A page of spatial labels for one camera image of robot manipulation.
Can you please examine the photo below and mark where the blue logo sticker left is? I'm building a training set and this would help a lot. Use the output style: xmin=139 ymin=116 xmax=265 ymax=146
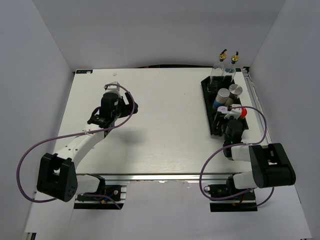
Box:
xmin=75 ymin=69 xmax=93 ymax=74

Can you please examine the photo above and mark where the small jar white lid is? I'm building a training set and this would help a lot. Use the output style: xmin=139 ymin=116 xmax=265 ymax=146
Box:
xmin=217 ymin=106 xmax=229 ymax=114

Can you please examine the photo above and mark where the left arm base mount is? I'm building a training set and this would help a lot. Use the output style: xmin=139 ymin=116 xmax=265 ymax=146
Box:
xmin=73 ymin=184 xmax=127 ymax=210

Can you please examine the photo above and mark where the blue label shaker bottle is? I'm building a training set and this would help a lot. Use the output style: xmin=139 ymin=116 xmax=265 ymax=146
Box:
xmin=213 ymin=88 xmax=230 ymax=109

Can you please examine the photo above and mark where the silver lid white shaker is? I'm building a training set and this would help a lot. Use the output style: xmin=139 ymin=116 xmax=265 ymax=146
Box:
xmin=225 ymin=83 xmax=243 ymax=106

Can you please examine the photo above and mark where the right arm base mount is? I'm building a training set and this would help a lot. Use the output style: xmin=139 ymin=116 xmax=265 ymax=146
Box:
xmin=202 ymin=176 xmax=258 ymax=213

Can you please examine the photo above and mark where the black condiment organizer tray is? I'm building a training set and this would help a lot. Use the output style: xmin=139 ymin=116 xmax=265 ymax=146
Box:
xmin=201 ymin=76 xmax=249 ymax=137

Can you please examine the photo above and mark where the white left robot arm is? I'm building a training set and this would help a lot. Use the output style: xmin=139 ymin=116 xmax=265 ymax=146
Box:
xmin=36 ymin=88 xmax=138 ymax=202

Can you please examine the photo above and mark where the red lid sauce jar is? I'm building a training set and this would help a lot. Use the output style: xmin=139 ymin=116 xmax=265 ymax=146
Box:
xmin=239 ymin=107 xmax=248 ymax=120

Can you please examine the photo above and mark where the clear liquid glass cruet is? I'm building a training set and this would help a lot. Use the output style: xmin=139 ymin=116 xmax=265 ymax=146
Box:
xmin=223 ymin=51 xmax=239 ymax=80

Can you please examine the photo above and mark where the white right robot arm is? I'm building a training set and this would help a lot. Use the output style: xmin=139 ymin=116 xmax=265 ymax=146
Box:
xmin=222 ymin=119 xmax=296 ymax=200

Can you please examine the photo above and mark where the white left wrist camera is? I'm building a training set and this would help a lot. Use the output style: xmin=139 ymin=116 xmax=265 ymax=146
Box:
xmin=104 ymin=81 xmax=121 ymax=98

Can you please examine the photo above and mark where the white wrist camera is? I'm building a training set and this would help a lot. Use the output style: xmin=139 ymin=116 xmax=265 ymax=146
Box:
xmin=104 ymin=81 xmax=121 ymax=98
xmin=224 ymin=105 xmax=242 ymax=120

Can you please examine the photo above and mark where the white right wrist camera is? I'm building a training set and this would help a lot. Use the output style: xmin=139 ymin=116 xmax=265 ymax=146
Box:
xmin=224 ymin=105 xmax=242 ymax=120

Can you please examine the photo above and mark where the dark liquid glass cruet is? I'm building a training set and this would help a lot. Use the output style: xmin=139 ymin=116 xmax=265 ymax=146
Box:
xmin=207 ymin=49 xmax=227 ymax=91

